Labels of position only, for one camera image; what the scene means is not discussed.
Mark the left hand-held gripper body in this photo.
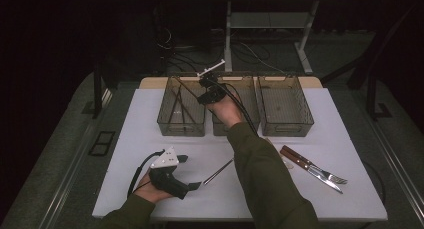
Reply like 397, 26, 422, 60
148, 146, 191, 201

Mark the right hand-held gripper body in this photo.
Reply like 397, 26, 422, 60
196, 59, 228, 106

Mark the translucent brown plastic bin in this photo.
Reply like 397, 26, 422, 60
156, 75, 209, 138
211, 75, 261, 137
256, 75, 315, 138

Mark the slotted metal spoon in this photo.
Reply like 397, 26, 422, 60
203, 158, 235, 186

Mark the wooden-handled fork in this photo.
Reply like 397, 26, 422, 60
282, 144, 349, 185

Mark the person's right hand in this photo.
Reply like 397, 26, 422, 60
205, 90, 245, 129

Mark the person's left hand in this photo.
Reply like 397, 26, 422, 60
133, 170, 174, 204

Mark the white table mat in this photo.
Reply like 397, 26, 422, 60
92, 87, 389, 221

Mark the black metal stand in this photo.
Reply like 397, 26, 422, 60
81, 60, 118, 120
348, 5, 414, 122

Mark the left hand-held gripper cable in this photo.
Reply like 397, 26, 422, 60
127, 149, 166, 198

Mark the hand-held gripper cable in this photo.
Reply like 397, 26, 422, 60
127, 149, 166, 198
213, 78, 259, 137

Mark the right hand-held gripper cable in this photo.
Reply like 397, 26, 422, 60
213, 78, 259, 137

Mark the black floor cable bundle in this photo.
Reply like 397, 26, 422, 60
154, 27, 234, 75

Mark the white floor cable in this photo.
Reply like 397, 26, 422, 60
238, 41, 288, 76

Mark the white metal desk frame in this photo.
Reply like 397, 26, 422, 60
212, 0, 369, 76

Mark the metal floor rail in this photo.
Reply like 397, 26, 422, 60
361, 112, 424, 220
43, 88, 113, 229

